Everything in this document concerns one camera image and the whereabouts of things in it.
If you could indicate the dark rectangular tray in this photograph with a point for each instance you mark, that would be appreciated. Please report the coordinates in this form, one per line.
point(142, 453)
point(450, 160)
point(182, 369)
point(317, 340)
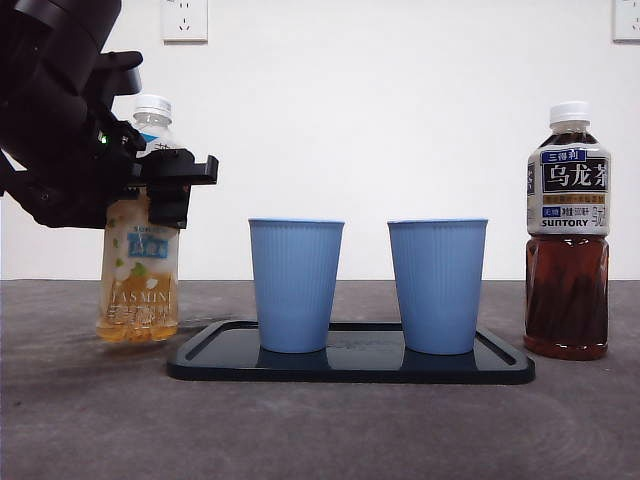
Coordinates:
point(350, 370)

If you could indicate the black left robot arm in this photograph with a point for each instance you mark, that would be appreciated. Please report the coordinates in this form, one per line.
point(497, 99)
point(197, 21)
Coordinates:
point(50, 125)

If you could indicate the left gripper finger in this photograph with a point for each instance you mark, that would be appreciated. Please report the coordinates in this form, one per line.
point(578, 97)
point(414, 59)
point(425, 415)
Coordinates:
point(170, 172)

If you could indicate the blue ribbed plastic cup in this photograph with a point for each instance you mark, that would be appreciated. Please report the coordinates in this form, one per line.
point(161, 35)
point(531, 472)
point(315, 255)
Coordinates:
point(295, 285)
point(437, 285)

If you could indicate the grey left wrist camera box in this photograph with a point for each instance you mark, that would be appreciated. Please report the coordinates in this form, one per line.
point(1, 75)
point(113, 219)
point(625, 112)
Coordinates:
point(129, 81)

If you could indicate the jasmine tea bottle white label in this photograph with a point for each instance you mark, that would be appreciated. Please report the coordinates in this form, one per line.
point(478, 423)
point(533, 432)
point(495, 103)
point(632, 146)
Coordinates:
point(137, 300)

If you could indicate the dark oolong tea bottle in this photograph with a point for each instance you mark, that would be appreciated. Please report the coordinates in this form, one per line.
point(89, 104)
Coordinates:
point(567, 300)

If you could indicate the white wall socket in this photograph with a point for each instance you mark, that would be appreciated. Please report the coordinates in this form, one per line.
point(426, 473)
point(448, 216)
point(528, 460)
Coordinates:
point(185, 22)
point(627, 22)

